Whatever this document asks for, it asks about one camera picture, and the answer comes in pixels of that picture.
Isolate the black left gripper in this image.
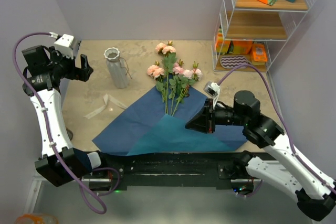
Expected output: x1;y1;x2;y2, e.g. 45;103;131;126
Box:
48;46;92;81

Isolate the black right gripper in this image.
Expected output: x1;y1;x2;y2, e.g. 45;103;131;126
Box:
185;98;247;133

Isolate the cream printed ribbon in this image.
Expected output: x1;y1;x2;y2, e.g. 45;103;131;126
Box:
84;93;128;120

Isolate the blue wrapping paper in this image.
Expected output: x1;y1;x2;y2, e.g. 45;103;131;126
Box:
93;88;246;156

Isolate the peach flower stem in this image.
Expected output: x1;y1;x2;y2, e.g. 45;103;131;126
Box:
146;61;168;114

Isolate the pink flower stem tall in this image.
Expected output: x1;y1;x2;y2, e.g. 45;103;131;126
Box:
155;40;176;104

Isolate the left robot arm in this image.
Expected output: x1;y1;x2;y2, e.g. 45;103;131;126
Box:
22;45;109;187

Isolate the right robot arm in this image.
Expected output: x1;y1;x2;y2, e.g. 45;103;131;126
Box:
185;91;335;221

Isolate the white ribbed ceramic vase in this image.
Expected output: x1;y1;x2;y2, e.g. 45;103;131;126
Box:
104;47;130;89

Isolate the pink flower stem right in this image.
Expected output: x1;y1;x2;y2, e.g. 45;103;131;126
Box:
169;60;203;116

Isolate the purple striped sleep mask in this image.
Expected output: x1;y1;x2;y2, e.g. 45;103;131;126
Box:
220;55;250;69

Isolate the orange box bottom left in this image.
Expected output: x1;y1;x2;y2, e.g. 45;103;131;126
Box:
215;34;231;54

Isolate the orange box bottom middle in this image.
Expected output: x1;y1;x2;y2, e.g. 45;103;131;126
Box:
227;40;253;55

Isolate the orange packet bottom right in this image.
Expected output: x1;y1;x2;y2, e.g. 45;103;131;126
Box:
250;44;268;62

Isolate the orange plastic object corner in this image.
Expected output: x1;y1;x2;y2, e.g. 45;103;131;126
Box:
14;214;59;224

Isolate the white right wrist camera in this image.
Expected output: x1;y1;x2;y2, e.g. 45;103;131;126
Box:
204;81;221;109

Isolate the black table front rail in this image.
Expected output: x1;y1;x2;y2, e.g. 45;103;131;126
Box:
85;151;260;195

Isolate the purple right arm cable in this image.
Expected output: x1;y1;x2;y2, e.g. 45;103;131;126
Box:
216;63;336;198

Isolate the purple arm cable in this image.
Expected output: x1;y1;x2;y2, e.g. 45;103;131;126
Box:
13;32;121;215
216;63;336;198

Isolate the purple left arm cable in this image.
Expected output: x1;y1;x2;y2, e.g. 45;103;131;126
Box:
13;32;121;215

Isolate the white wire shelf rack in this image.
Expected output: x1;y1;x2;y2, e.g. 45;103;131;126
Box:
212;0;317;72

